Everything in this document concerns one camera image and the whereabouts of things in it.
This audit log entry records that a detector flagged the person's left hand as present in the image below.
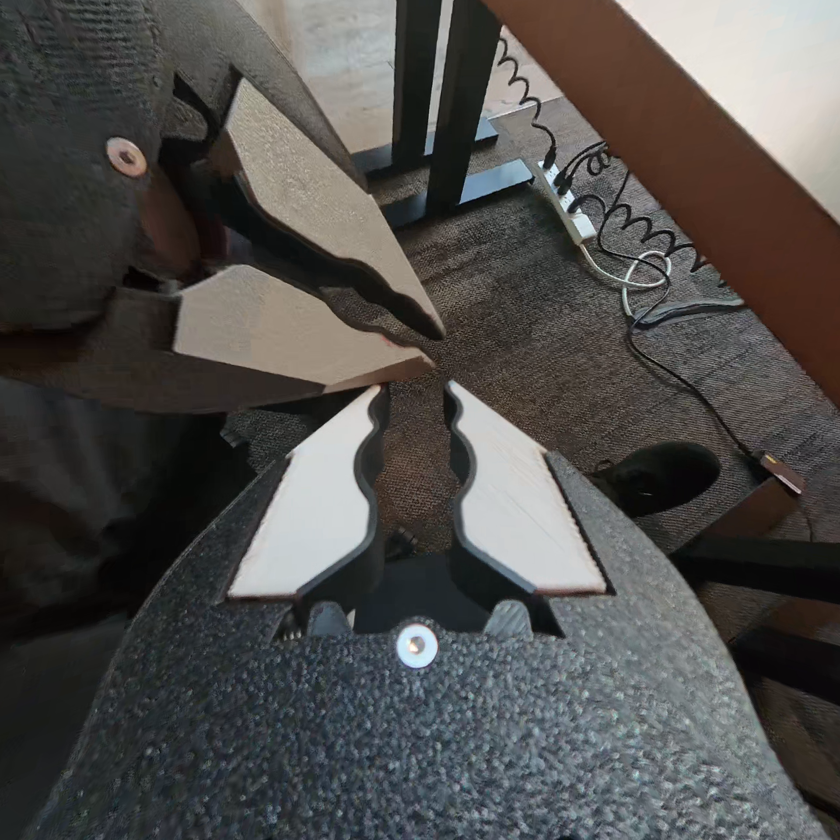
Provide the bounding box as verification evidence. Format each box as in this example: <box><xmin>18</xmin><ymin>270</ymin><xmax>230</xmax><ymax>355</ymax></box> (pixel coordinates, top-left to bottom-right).
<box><xmin>138</xmin><ymin>177</ymin><xmax>227</xmax><ymax>281</ymax></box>

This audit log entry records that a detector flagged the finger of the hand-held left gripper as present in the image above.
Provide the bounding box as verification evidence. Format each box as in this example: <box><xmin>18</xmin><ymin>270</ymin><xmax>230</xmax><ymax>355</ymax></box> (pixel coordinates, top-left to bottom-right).
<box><xmin>171</xmin><ymin>264</ymin><xmax>437</xmax><ymax>391</ymax></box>
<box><xmin>223</xmin><ymin>77</ymin><xmax>448</xmax><ymax>342</ymax></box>

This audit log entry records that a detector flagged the white power strip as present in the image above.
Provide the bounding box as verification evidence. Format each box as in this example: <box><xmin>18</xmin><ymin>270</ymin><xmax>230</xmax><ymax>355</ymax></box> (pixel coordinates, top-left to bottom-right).
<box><xmin>533</xmin><ymin>159</ymin><xmax>599</xmax><ymax>248</ymax></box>

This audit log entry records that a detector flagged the person's black clothing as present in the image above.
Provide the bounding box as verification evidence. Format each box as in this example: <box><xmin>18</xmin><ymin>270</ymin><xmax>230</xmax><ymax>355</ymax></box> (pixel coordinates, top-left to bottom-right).
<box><xmin>0</xmin><ymin>374</ymin><xmax>263</xmax><ymax>840</ymax></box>

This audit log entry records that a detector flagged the coiled black cable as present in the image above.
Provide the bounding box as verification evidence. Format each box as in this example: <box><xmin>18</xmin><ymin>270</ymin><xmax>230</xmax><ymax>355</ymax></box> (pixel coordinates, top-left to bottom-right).
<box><xmin>494</xmin><ymin>36</ymin><xmax>729</xmax><ymax>280</ymax></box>

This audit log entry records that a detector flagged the white cable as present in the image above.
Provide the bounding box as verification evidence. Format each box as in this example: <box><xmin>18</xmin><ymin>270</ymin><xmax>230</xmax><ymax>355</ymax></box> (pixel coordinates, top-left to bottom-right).
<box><xmin>579</xmin><ymin>243</ymin><xmax>675</xmax><ymax>317</ymax></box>

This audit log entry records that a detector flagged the grey desk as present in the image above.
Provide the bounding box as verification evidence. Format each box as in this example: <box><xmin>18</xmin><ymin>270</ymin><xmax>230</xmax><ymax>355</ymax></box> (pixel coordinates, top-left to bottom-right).
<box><xmin>482</xmin><ymin>0</ymin><xmax>840</xmax><ymax>371</ymax></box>

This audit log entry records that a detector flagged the person's black shoe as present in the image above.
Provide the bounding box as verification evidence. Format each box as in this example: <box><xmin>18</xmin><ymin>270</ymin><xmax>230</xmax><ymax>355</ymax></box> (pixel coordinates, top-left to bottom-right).
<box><xmin>592</xmin><ymin>441</ymin><xmax>723</xmax><ymax>521</ymax></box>

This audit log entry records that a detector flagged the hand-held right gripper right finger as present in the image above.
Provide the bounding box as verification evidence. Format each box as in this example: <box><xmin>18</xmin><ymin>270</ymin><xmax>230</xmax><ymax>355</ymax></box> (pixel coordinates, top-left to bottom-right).
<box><xmin>444</xmin><ymin>381</ymin><xmax>609</xmax><ymax>636</ymax></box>

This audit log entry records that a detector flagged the black desk leg frame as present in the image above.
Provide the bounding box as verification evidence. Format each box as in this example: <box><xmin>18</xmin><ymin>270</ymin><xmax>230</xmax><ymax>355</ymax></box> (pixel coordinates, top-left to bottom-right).
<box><xmin>354</xmin><ymin>0</ymin><xmax>534</xmax><ymax>228</ymax></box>

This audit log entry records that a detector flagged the black chair base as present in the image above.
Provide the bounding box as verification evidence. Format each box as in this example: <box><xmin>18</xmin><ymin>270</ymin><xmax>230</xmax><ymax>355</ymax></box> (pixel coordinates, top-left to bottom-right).
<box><xmin>668</xmin><ymin>535</ymin><xmax>840</xmax><ymax>698</ymax></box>

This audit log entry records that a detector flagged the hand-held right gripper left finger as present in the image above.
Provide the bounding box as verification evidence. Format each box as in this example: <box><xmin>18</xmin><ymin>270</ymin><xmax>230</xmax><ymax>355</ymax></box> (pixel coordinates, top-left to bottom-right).
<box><xmin>227</xmin><ymin>384</ymin><xmax>389</xmax><ymax>608</ymax></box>

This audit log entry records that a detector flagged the thin black cable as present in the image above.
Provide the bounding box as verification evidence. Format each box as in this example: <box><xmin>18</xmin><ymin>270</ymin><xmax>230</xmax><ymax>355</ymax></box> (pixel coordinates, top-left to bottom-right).
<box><xmin>622</xmin><ymin>298</ymin><xmax>769</xmax><ymax>460</ymax></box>

